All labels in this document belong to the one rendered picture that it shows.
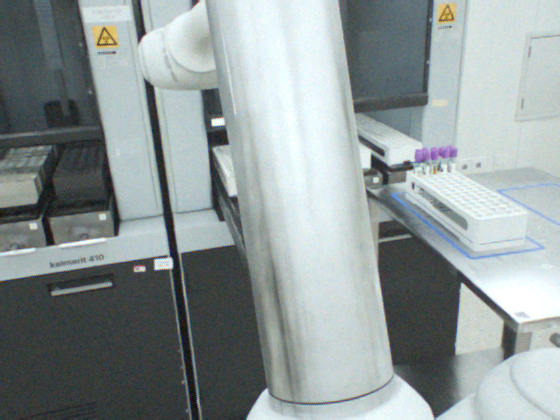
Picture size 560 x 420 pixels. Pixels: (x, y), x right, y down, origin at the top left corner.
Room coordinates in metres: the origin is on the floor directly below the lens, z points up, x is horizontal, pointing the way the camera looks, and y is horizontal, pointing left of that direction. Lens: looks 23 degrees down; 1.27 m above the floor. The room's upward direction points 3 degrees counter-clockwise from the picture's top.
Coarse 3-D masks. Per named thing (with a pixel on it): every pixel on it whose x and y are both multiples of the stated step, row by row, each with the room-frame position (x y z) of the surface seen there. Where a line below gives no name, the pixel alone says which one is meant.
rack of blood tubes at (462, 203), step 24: (408, 192) 1.13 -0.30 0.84; (432, 192) 1.02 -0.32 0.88; (456, 192) 1.00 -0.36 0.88; (480, 192) 0.99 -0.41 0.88; (432, 216) 1.01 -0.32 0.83; (456, 216) 1.00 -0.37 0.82; (480, 216) 0.88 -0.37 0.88; (504, 216) 0.87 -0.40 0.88; (480, 240) 0.86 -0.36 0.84; (504, 240) 0.86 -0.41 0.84
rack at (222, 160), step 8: (216, 152) 1.45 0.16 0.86; (224, 152) 1.45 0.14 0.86; (216, 160) 1.50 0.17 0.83; (224, 160) 1.38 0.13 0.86; (216, 168) 1.44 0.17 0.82; (224, 168) 1.30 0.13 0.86; (232, 168) 1.29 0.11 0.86; (224, 176) 1.40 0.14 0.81; (232, 176) 1.23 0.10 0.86; (224, 184) 1.30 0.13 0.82; (232, 184) 1.22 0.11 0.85; (232, 192) 1.22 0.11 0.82
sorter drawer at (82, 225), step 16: (112, 192) 1.34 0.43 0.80; (64, 208) 1.20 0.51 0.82; (80, 208) 1.19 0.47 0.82; (96, 208) 1.19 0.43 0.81; (112, 208) 1.26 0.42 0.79; (64, 224) 1.17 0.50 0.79; (80, 224) 1.18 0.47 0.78; (96, 224) 1.18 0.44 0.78; (112, 224) 1.20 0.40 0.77; (64, 240) 1.17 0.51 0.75; (80, 240) 1.16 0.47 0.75; (96, 240) 1.14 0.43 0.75
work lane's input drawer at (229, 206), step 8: (216, 176) 1.40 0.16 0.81; (216, 184) 1.35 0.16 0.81; (216, 192) 1.34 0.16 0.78; (224, 192) 1.26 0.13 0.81; (224, 200) 1.22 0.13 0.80; (232, 200) 1.21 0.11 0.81; (224, 208) 1.20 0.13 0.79; (232, 208) 1.14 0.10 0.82; (224, 216) 1.21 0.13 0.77; (232, 216) 1.12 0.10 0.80; (240, 216) 1.12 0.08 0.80; (232, 224) 1.08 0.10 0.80; (240, 224) 1.04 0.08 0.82; (232, 232) 1.09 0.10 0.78; (240, 232) 1.03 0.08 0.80; (240, 240) 0.99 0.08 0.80; (240, 248) 0.99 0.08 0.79; (240, 256) 1.00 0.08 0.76; (248, 264) 0.91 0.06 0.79; (248, 272) 0.91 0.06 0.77
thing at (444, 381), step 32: (384, 192) 1.18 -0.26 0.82; (512, 192) 1.13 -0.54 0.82; (544, 192) 1.12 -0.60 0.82; (416, 224) 0.99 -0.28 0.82; (544, 224) 0.95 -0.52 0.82; (448, 256) 0.84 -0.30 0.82; (480, 256) 0.84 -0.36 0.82; (512, 256) 0.83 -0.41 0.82; (544, 256) 0.82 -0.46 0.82; (480, 288) 0.73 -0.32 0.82; (512, 288) 0.73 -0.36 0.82; (544, 288) 0.72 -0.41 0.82; (512, 320) 0.65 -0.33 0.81; (544, 320) 0.64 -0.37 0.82; (480, 352) 1.26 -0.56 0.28; (512, 352) 0.64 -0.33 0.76; (416, 384) 1.14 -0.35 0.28; (448, 384) 1.13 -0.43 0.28
